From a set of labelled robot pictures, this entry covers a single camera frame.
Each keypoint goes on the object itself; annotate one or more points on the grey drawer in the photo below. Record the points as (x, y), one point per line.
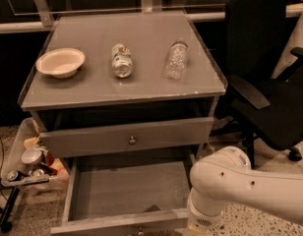
(127, 193)
(129, 137)

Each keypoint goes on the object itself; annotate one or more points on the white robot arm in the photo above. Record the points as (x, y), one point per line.
(227, 176)

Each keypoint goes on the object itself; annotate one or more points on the grey drawer cabinet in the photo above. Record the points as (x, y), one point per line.
(95, 97)

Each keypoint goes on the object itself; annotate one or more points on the grey top drawer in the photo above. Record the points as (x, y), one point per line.
(129, 137)

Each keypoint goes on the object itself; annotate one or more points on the clear plastic water bottle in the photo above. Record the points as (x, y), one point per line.
(176, 60)

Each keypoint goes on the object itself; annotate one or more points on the green soda can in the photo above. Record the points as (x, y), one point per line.
(121, 61)

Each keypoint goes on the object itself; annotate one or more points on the white paper bowl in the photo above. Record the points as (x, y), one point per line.
(60, 63)

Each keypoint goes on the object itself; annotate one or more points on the black office chair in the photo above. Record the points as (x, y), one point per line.
(260, 107)

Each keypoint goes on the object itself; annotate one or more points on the silver can in bin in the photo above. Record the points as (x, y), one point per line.
(32, 156)

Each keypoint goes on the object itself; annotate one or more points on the metal railing bar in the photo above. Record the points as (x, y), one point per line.
(291, 11)

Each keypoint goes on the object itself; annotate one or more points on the black folding stand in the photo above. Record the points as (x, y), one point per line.
(5, 223)

